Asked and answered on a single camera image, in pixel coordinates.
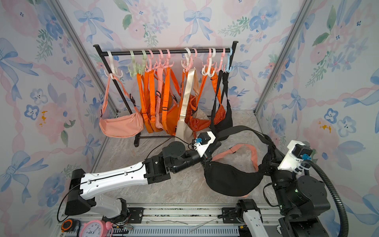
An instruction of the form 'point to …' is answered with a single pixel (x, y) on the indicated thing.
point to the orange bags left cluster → (160, 97)
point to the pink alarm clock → (96, 228)
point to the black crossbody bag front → (228, 180)
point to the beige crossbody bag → (184, 129)
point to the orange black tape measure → (69, 225)
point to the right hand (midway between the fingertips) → (272, 144)
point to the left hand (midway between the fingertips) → (220, 143)
